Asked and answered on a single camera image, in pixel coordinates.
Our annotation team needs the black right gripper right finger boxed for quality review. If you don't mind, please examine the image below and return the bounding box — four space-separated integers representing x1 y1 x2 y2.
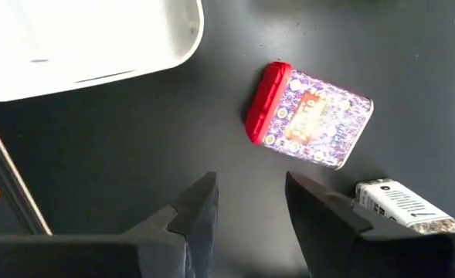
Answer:
286 172 455 278

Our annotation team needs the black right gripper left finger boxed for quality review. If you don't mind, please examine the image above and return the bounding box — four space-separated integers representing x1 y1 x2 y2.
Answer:
0 172 219 278

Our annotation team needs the white-lid seasoning jar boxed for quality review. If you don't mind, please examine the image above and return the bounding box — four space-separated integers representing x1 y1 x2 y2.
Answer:
355 177 455 236

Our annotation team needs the red-lid patterned spice tin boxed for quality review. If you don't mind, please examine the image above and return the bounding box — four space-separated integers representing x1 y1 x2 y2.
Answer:
244 60 375 171

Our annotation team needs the white plastic bin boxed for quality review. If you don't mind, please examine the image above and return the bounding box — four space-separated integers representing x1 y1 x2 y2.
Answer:
0 0 205 103

